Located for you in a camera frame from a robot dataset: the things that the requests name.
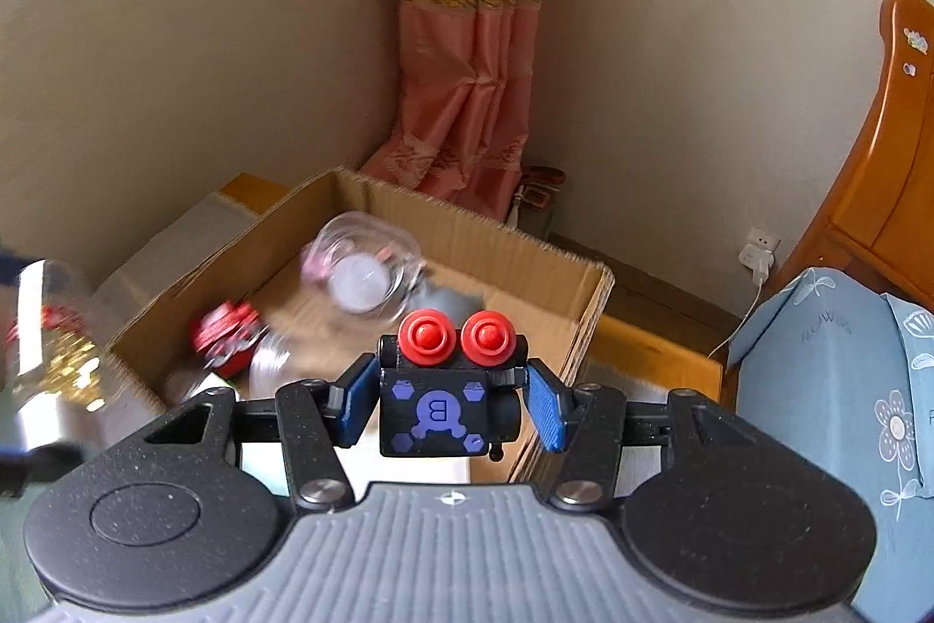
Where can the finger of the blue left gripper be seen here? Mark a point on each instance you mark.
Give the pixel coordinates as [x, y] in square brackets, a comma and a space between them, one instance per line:
[19, 469]

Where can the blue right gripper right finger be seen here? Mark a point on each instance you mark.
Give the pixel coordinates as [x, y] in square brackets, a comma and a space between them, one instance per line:
[583, 426]

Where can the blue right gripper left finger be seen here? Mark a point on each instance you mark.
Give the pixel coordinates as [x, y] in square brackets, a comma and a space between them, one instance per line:
[314, 419]

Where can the bottle of golden capsules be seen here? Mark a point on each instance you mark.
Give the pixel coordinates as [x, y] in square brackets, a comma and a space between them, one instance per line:
[53, 364]

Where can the red toy train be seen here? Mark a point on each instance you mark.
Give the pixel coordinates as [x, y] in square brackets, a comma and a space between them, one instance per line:
[226, 338]

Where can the black robot cube toy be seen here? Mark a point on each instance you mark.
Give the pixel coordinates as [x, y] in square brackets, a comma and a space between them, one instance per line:
[451, 391]

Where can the clear case red label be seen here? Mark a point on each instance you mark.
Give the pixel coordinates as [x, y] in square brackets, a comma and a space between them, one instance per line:
[367, 268]

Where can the grey cat figurine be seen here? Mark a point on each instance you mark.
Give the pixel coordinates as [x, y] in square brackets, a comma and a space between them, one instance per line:
[453, 304]

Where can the grey green checked blanket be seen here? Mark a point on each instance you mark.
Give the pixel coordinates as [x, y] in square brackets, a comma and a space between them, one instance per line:
[167, 257]

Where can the brown cardboard box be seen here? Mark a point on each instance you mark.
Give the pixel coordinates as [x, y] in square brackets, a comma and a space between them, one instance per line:
[552, 297]

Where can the brown bag on floor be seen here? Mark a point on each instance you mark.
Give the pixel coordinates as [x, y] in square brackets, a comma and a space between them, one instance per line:
[534, 200]

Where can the blue floral bedding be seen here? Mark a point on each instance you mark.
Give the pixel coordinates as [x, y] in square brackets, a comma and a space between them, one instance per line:
[843, 376]

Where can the wooden headboard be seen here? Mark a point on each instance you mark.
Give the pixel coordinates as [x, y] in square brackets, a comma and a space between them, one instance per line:
[876, 222]

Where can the pink curtain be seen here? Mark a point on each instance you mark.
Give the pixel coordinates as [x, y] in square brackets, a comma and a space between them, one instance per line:
[466, 72]

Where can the white wall socket plug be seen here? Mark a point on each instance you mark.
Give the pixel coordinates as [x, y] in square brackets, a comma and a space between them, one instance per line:
[759, 254]

